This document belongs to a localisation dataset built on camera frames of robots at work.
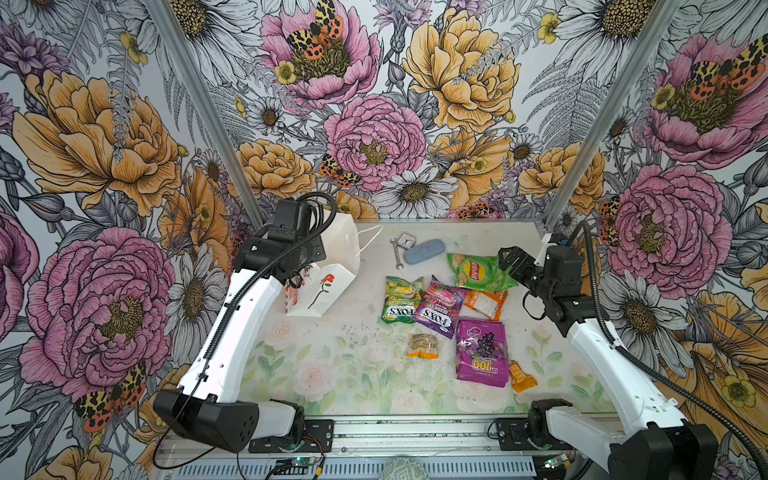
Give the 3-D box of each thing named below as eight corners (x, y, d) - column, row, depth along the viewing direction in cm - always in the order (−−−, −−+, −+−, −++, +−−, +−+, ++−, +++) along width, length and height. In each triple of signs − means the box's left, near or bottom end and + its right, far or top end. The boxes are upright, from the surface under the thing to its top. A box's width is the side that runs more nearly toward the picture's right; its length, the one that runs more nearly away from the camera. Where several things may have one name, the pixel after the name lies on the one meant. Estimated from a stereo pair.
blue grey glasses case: (409, 267, 111) (410, 261, 108) (402, 256, 114) (402, 250, 111) (446, 252, 115) (447, 246, 113) (438, 242, 119) (439, 236, 116)
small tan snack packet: (407, 358, 89) (408, 354, 86) (406, 338, 93) (407, 333, 91) (438, 358, 89) (439, 354, 86) (436, 338, 93) (437, 333, 91)
